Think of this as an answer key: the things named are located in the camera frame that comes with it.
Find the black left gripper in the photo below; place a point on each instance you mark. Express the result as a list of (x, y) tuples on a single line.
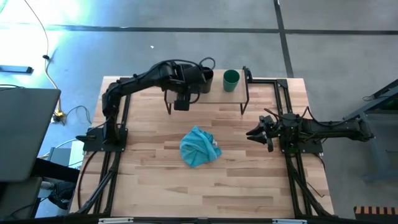
[(192, 76)]

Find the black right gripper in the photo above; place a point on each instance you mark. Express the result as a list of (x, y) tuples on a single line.
[(271, 130)]

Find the black tall cup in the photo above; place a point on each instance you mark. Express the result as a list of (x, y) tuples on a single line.
[(209, 82)]

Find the green plastic cup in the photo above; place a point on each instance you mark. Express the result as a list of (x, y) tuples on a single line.
[(231, 80)]

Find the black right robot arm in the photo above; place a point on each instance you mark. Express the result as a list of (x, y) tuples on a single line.
[(329, 129)]

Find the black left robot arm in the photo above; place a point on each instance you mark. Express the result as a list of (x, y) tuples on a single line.
[(136, 81)]

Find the wooden raised shelf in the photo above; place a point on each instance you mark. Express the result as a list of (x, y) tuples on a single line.
[(224, 96)]

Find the teal microfibre cloth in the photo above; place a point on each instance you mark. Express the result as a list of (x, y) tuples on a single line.
[(199, 147)]

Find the blue grey metal stand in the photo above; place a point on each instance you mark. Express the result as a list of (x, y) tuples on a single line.
[(377, 140)]

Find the orange black striped box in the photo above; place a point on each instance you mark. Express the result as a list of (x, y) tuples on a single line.
[(376, 213)]

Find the person's foot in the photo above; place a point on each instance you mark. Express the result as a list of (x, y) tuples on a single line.
[(62, 194)]

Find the black flat floor plate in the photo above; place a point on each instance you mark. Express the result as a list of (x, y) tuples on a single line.
[(15, 69)]

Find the grey side desk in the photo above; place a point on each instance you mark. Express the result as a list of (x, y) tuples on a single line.
[(25, 133)]

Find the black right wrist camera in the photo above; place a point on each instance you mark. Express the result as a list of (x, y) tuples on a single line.
[(270, 144)]

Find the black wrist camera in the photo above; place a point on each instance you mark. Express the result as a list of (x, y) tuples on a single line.
[(182, 102), (270, 144)]

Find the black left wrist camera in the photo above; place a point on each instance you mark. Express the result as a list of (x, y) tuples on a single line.
[(182, 102)]

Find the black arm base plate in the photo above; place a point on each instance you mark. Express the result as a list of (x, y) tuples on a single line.
[(93, 144), (301, 149)]

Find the black aluminium table frame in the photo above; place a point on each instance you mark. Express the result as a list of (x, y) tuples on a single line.
[(292, 174)]

